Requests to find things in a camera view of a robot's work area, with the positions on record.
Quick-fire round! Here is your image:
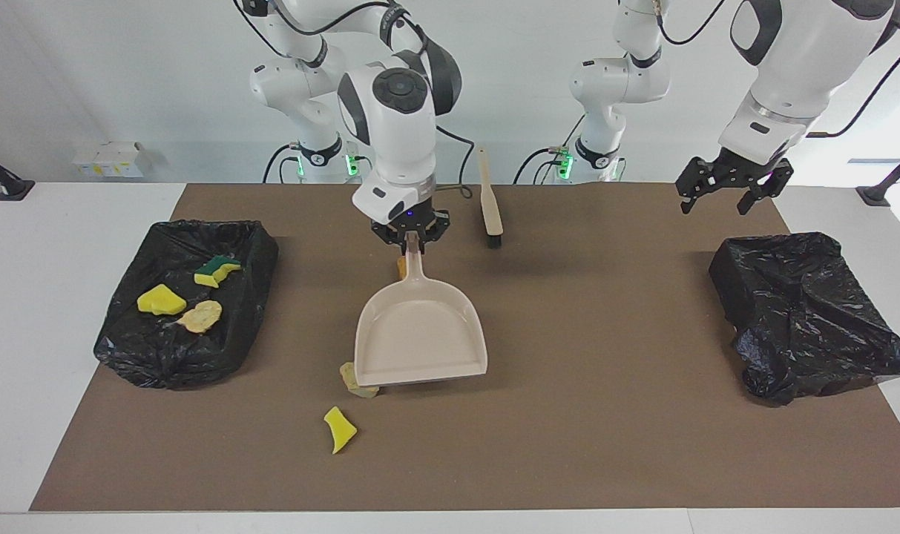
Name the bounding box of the black bag-lined trash bin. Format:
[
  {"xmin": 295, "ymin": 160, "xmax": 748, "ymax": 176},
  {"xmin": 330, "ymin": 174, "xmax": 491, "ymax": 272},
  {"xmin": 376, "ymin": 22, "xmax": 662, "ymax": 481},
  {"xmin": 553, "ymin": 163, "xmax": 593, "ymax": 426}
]
[
  {"xmin": 709, "ymin": 231, "xmax": 900, "ymax": 406},
  {"xmin": 93, "ymin": 219, "xmax": 280, "ymax": 391}
]

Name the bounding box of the black left base cable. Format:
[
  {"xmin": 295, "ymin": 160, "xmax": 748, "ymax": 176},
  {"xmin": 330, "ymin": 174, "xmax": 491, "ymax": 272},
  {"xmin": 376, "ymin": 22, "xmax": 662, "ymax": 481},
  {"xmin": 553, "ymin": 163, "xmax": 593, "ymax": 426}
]
[{"xmin": 514, "ymin": 147, "xmax": 569, "ymax": 185}]

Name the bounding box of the tan sponge chunk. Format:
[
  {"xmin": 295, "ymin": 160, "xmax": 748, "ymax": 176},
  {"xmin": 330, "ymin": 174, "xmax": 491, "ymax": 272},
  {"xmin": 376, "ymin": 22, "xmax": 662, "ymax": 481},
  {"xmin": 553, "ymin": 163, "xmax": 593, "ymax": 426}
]
[
  {"xmin": 338, "ymin": 361, "xmax": 381, "ymax": 400},
  {"xmin": 176, "ymin": 299, "xmax": 223, "ymax": 334}
]

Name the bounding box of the black right base cable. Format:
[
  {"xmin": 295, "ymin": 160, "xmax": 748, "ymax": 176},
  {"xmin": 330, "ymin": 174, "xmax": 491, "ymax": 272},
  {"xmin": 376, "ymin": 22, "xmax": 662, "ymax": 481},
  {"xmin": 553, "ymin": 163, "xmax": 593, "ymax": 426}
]
[{"xmin": 263, "ymin": 143, "xmax": 302, "ymax": 184}]

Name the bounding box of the black camera stand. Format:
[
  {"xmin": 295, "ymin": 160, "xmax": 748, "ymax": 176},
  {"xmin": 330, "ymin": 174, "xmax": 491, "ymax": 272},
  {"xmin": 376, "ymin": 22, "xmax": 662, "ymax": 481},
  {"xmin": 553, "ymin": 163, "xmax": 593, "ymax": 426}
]
[
  {"xmin": 855, "ymin": 144, "xmax": 900, "ymax": 208},
  {"xmin": 0, "ymin": 142, "xmax": 36, "ymax": 202}
]

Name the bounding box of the brown table mat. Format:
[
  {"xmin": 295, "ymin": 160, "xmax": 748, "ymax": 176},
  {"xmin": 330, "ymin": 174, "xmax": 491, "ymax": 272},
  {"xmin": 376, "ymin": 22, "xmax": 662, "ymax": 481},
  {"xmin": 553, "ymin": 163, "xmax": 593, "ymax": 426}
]
[{"xmin": 30, "ymin": 183, "xmax": 900, "ymax": 512}]

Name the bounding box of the beige plastic dustpan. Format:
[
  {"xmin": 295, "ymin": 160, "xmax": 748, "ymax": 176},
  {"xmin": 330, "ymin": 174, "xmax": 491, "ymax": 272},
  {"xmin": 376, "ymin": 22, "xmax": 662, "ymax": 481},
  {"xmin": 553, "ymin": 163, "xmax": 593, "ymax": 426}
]
[{"xmin": 354, "ymin": 231, "xmax": 489, "ymax": 389}]

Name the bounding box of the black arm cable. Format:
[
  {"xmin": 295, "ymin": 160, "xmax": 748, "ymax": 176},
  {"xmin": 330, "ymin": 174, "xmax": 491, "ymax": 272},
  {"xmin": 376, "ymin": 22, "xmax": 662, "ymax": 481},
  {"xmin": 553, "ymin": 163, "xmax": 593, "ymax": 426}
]
[
  {"xmin": 234, "ymin": 0, "xmax": 474, "ymax": 200},
  {"xmin": 654, "ymin": 0, "xmax": 900, "ymax": 139}
]

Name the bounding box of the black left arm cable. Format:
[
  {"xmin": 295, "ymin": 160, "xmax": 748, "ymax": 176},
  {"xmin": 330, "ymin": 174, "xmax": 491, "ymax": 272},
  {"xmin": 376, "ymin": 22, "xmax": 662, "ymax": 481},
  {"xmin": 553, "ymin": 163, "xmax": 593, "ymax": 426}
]
[{"xmin": 654, "ymin": 0, "xmax": 900, "ymax": 139}]

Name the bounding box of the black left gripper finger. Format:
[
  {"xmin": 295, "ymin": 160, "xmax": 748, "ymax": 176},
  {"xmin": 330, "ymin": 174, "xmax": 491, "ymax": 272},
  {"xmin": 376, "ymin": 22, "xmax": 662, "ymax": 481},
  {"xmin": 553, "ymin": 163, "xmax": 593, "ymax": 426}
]
[
  {"xmin": 676, "ymin": 157, "xmax": 710, "ymax": 214},
  {"xmin": 739, "ymin": 162, "xmax": 794, "ymax": 216}
]

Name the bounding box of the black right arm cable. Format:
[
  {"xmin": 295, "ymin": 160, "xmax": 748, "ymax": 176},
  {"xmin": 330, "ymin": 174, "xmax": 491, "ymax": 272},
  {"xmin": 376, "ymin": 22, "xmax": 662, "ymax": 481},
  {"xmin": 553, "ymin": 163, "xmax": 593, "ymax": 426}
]
[{"xmin": 234, "ymin": 0, "xmax": 474, "ymax": 200}]

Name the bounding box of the yellow green-backed sponge piece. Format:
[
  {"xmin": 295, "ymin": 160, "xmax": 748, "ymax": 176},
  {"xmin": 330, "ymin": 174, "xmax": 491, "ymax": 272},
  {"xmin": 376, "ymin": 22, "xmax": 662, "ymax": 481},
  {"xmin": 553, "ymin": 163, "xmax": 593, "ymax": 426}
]
[{"xmin": 194, "ymin": 254, "xmax": 243, "ymax": 289}]

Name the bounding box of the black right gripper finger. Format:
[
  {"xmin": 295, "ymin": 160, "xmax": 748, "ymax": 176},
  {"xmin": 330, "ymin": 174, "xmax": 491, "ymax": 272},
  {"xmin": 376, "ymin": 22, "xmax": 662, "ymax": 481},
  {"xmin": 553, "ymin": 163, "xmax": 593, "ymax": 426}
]
[
  {"xmin": 371, "ymin": 221, "xmax": 410, "ymax": 254},
  {"xmin": 418, "ymin": 211, "xmax": 450, "ymax": 255}
]

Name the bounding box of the black base cable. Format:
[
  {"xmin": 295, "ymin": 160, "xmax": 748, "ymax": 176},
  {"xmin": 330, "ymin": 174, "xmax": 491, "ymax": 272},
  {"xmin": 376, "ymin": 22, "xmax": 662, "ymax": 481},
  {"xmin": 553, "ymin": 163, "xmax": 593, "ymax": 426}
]
[
  {"xmin": 263, "ymin": 143, "xmax": 302, "ymax": 184},
  {"xmin": 514, "ymin": 147, "xmax": 569, "ymax": 185}
]

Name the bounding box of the beige handled hand brush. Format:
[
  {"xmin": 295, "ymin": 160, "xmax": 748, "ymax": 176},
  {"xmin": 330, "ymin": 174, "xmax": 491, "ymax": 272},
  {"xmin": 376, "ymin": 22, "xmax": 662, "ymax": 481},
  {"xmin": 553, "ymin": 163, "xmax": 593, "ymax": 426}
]
[{"xmin": 479, "ymin": 148, "xmax": 505, "ymax": 249}]

